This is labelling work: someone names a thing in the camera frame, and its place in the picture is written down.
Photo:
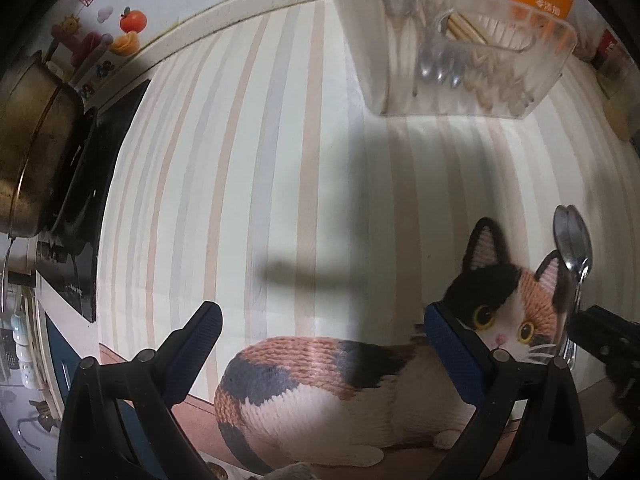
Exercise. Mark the cartoon wall stickers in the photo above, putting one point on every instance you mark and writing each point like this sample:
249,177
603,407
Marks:
132,21

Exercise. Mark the black cooktop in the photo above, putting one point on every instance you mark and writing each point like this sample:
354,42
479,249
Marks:
120,120

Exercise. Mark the metal spoon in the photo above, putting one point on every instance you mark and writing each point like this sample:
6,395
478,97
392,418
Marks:
441,71
456,77
572,240

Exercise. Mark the striped cat printed mat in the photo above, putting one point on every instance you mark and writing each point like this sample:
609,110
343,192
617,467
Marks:
250,160

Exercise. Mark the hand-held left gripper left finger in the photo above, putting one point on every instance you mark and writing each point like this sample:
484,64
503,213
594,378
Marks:
195,342

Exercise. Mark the blue cabinet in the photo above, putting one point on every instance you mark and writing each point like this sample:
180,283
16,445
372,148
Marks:
62,355

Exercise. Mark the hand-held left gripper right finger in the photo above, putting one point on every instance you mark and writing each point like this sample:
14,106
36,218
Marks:
450,355

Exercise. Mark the steel cooking pot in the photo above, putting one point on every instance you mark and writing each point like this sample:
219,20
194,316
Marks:
35,135

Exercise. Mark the set of wooden chopsticks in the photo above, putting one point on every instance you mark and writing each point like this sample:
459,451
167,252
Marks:
462,30

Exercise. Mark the red labelled packet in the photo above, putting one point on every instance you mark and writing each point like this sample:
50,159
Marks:
607,50

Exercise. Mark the clear plastic container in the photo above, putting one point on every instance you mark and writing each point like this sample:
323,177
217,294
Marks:
370,60

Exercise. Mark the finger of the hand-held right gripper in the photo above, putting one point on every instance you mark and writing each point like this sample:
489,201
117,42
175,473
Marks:
605,335
625,380

